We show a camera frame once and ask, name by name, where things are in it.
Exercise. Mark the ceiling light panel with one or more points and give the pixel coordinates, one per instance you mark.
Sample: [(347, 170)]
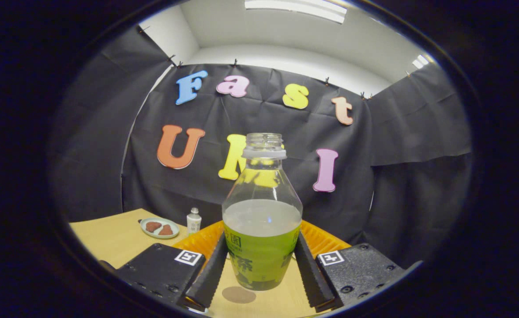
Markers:
[(299, 8)]

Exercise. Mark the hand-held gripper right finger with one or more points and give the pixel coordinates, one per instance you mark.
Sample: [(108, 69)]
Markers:
[(310, 278)]

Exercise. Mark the small green-label bottle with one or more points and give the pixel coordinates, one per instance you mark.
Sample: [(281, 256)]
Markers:
[(193, 223)]

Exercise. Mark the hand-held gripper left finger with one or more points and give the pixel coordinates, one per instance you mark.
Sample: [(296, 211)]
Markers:
[(208, 274)]

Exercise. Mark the small ceiling light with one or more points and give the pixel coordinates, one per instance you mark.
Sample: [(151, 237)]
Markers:
[(420, 61)]

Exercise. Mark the wooden table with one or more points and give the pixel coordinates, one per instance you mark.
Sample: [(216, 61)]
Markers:
[(109, 234)]

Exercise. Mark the round brown coaster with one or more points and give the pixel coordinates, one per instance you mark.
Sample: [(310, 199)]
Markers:
[(238, 295)]

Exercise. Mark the pale green plate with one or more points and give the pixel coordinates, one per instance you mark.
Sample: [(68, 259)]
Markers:
[(175, 232)]

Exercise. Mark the black backdrop cloth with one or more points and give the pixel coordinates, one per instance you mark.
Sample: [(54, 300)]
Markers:
[(396, 198)]

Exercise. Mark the clear green-label juice bottle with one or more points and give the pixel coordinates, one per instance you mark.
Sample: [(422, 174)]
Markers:
[(261, 251)]

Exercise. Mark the brown food piece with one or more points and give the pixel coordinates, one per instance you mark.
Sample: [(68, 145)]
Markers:
[(152, 226), (166, 230)]

